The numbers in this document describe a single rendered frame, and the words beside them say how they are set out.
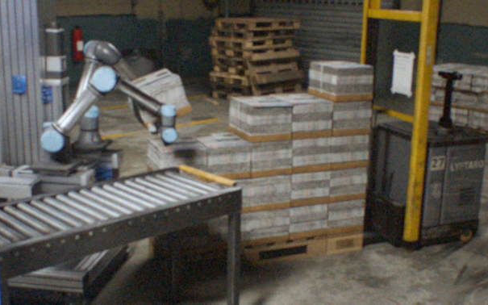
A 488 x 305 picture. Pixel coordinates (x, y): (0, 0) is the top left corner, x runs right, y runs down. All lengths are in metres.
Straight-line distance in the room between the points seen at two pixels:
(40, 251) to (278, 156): 1.98
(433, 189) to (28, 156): 2.70
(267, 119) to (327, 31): 7.95
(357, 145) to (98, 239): 2.22
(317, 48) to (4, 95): 8.80
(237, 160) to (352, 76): 0.95
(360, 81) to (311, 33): 7.84
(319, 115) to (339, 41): 7.60
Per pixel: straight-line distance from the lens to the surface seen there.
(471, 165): 4.91
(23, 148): 3.97
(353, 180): 4.53
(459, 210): 4.96
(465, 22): 10.58
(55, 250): 2.73
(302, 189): 4.35
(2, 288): 2.68
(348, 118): 4.39
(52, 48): 3.87
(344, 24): 11.75
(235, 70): 10.65
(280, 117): 4.15
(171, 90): 3.84
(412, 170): 4.56
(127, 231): 2.89
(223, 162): 4.06
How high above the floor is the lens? 1.76
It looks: 14 degrees down
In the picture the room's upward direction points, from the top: 1 degrees clockwise
